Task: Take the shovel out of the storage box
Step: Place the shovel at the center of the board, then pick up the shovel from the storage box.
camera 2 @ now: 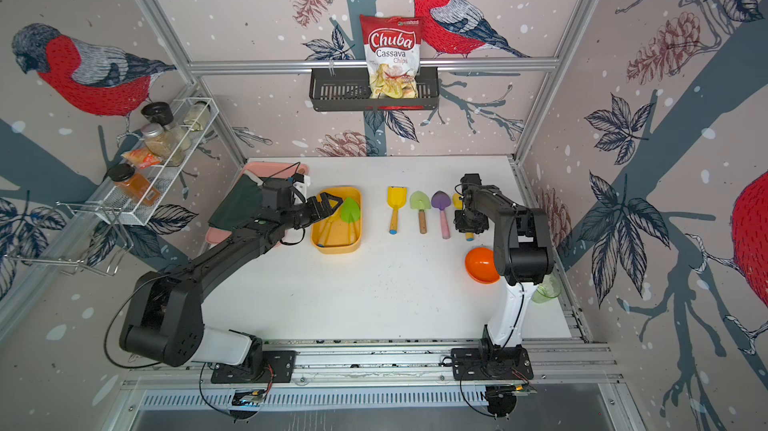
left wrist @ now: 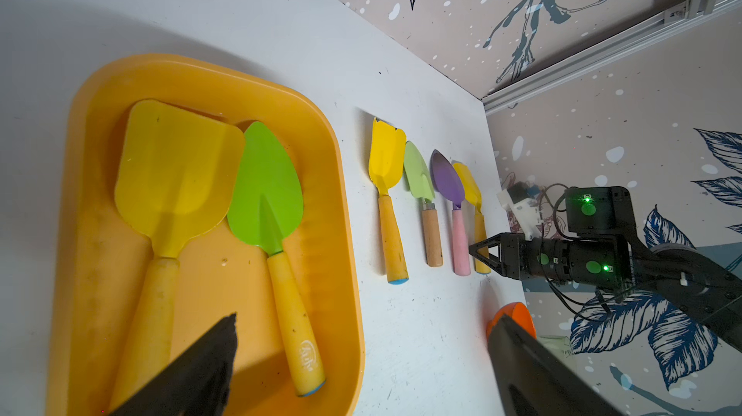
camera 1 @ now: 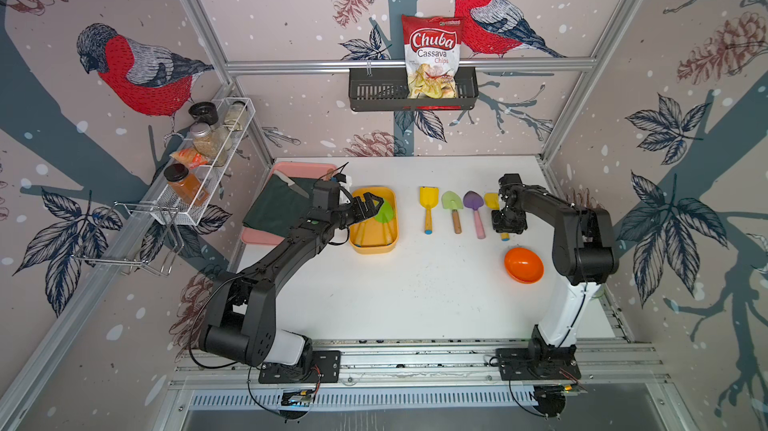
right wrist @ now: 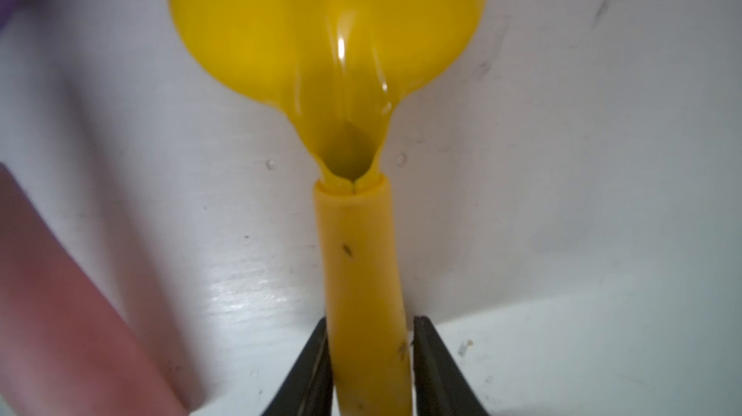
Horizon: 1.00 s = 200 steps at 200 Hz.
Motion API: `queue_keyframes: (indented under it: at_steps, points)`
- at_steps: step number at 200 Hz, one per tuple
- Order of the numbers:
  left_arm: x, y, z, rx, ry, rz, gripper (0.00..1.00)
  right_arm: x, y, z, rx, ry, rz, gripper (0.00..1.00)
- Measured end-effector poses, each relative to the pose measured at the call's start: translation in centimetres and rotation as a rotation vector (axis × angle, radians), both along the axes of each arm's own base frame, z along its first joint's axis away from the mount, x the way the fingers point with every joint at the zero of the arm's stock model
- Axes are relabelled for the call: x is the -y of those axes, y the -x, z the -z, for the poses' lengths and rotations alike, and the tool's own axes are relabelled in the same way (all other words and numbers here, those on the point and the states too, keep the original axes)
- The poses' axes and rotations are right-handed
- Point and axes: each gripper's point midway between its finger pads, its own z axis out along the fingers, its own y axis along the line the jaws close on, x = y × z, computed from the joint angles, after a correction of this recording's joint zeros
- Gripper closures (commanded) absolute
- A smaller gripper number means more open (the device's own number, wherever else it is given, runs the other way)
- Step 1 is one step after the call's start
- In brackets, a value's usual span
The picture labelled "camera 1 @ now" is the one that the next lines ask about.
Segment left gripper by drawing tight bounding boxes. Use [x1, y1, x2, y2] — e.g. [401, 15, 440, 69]
[329, 192, 383, 230]

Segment yellow square shovel yellow handle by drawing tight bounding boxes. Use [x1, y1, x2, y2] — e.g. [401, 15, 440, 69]
[484, 193, 510, 242]

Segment purple shovel pink handle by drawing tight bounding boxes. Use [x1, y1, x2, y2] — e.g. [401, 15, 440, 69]
[463, 191, 486, 240]

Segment light green shovel wooden handle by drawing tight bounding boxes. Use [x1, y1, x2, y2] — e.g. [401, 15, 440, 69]
[441, 191, 463, 234]

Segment yellow square shovel blue tip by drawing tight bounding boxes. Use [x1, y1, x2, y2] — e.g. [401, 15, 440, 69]
[419, 186, 439, 235]

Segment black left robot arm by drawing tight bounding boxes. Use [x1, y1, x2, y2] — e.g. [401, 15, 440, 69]
[195, 181, 385, 372]

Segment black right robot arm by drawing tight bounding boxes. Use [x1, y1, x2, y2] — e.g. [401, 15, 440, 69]
[491, 174, 618, 353]

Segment yellow plastic storage box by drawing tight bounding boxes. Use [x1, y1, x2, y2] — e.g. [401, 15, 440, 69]
[350, 186, 399, 255]

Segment orange plastic bowl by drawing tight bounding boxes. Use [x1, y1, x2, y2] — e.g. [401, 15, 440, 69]
[504, 247, 544, 284]

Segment pink plastic tray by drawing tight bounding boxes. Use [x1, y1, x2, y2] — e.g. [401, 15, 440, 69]
[240, 161, 334, 246]

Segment dark green cloth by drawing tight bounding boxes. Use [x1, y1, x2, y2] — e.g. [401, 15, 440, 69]
[243, 174, 316, 240]

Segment clear glass jar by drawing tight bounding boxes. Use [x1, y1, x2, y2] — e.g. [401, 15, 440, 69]
[223, 101, 248, 132]

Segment orange snack packet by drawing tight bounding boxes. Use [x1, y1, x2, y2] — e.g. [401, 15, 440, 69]
[170, 148, 210, 170]

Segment chuba cassava chips bag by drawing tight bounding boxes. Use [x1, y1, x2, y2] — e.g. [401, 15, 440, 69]
[401, 15, 463, 99]

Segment orange spice jar black lid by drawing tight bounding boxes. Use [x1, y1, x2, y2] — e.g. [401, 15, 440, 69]
[163, 163, 209, 207]

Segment green shovel yellow handle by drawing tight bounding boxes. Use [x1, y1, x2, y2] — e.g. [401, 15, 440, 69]
[374, 199, 395, 225]

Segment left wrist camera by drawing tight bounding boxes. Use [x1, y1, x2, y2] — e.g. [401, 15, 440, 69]
[310, 172, 352, 211]

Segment white handled kitchen knife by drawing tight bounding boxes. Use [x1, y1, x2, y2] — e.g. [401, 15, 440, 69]
[273, 171, 310, 199]

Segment black wall basket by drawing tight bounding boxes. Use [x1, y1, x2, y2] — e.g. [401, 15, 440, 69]
[348, 68, 479, 112]

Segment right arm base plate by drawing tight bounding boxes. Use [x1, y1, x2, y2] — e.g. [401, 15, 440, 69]
[495, 346, 582, 381]

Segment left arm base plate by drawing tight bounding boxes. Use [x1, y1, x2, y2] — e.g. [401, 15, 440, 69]
[258, 350, 341, 384]

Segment white wire spice rack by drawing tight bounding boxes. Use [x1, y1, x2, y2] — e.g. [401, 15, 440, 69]
[117, 97, 255, 227]

